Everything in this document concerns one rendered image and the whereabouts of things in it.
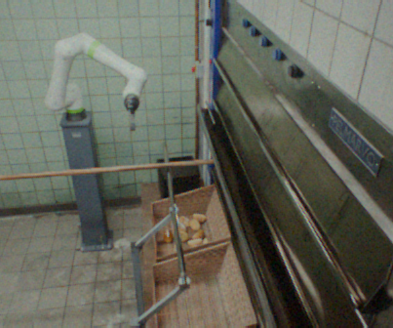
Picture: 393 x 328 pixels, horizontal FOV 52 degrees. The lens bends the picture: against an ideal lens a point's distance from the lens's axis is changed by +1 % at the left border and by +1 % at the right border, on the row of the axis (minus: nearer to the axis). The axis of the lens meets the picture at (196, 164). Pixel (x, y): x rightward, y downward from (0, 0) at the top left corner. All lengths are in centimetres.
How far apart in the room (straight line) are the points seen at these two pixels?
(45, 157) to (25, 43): 100
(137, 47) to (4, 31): 96
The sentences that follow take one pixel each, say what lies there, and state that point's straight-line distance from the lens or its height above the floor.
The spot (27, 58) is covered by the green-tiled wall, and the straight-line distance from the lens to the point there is 348.
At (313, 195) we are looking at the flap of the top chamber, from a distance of 121.
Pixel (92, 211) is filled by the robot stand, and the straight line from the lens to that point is 341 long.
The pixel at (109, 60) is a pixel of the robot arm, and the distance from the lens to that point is 263.
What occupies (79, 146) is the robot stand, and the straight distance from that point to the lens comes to 308.
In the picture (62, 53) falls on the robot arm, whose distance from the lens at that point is 260.
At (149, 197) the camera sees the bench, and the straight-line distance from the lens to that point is 317.
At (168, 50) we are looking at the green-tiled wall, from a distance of 337.
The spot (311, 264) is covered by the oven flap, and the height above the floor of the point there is 154.
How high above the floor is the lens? 246
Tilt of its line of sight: 32 degrees down
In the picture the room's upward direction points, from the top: straight up
